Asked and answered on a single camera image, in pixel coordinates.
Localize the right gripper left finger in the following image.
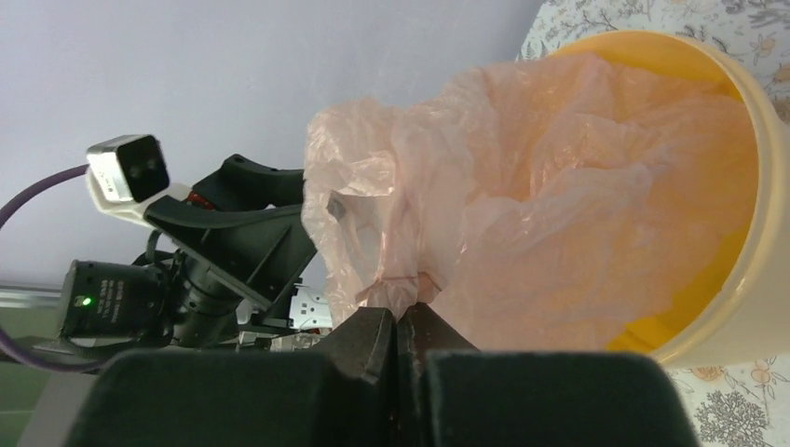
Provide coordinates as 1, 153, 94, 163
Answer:
66, 308, 395, 446

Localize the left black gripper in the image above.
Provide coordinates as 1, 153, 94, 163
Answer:
143, 155, 317, 329

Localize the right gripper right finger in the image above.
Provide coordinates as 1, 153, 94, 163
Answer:
397, 305, 698, 446

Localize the pink plastic trash bag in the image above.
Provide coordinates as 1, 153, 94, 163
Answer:
302, 53, 757, 350

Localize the yellow plastic trash bin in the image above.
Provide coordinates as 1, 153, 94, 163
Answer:
553, 31, 789, 368

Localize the floral patterned table mat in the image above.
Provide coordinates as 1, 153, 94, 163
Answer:
517, 0, 790, 447

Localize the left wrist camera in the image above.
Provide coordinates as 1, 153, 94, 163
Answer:
86, 134, 190, 229

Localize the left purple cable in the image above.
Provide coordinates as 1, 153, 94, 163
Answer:
0, 164, 106, 375

